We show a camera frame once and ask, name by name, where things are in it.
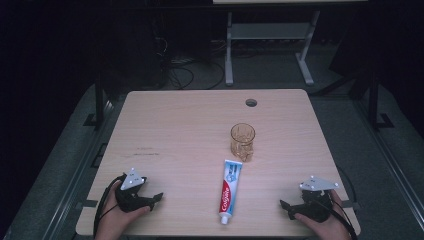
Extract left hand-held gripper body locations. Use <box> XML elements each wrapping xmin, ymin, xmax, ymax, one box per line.
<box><xmin>114</xmin><ymin>167</ymin><xmax>156</xmax><ymax>214</ymax></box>

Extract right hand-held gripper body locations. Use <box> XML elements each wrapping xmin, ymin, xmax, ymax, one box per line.
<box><xmin>287</xmin><ymin>175</ymin><xmax>340</xmax><ymax>224</ymax></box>

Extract toothpaste tube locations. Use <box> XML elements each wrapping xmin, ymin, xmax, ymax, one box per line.
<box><xmin>218</xmin><ymin>159</ymin><xmax>244</xmax><ymax>226</ymax></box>

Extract amber glass cup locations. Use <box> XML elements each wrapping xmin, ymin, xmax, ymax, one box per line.
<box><xmin>230</xmin><ymin>122</ymin><xmax>257</xmax><ymax>163</ymax></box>

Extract person's left hand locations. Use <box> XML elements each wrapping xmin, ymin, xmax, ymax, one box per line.
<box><xmin>94</xmin><ymin>181</ymin><xmax>152</xmax><ymax>240</ymax></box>

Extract person's right hand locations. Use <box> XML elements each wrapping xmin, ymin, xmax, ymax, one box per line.
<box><xmin>293</xmin><ymin>189</ymin><xmax>354</xmax><ymax>240</ymax></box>

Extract black metal stand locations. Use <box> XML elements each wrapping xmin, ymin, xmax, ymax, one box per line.
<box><xmin>364</xmin><ymin>71</ymin><xmax>396</xmax><ymax>132</ymax></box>
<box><xmin>82</xmin><ymin>74</ymin><xmax>116</xmax><ymax>129</ymax></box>

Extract white metal stand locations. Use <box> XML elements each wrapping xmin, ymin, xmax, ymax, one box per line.
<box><xmin>224</xmin><ymin>10</ymin><xmax>322</xmax><ymax>88</ymax></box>

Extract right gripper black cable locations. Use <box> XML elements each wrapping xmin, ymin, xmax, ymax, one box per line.
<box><xmin>313</xmin><ymin>196</ymin><xmax>359</xmax><ymax>240</ymax></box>

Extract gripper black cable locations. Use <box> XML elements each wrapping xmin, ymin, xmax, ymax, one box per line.
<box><xmin>92</xmin><ymin>175</ymin><xmax>125</xmax><ymax>239</ymax></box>
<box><xmin>313</xmin><ymin>196</ymin><xmax>359</xmax><ymax>240</ymax></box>

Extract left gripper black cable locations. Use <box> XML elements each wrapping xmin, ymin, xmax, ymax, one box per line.
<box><xmin>92</xmin><ymin>175</ymin><xmax>125</xmax><ymax>239</ymax></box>

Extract black floor cables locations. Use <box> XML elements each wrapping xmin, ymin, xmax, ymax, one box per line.
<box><xmin>153</xmin><ymin>36</ymin><xmax>227</xmax><ymax>91</ymax></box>

